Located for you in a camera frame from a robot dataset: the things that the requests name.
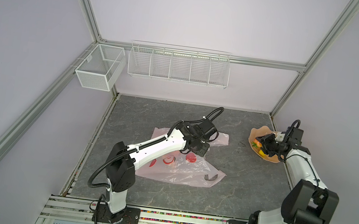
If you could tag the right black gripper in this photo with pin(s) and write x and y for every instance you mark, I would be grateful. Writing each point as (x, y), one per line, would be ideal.
(265, 140)

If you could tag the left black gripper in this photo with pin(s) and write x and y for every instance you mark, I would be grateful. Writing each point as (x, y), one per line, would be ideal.
(202, 152)

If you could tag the pink printed plastic bag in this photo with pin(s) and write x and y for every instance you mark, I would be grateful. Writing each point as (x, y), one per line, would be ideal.
(182, 169)

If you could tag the yellow toy banana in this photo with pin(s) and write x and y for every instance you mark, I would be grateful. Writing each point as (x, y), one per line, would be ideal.
(262, 154)

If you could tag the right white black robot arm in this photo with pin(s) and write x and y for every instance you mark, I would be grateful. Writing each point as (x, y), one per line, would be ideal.
(310, 201)

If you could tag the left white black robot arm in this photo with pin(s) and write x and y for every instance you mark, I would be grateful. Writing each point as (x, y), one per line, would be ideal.
(117, 174)

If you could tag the peach plastic fruit bowl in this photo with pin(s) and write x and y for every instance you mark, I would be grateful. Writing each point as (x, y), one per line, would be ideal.
(262, 131)

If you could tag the small white mesh basket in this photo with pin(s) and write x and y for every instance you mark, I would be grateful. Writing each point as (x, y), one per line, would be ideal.
(101, 68)

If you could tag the long white wire basket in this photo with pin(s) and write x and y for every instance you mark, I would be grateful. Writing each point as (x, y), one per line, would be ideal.
(169, 62)

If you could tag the aluminium frame profiles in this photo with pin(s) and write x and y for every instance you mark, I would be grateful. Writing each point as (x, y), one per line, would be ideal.
(28, 117)

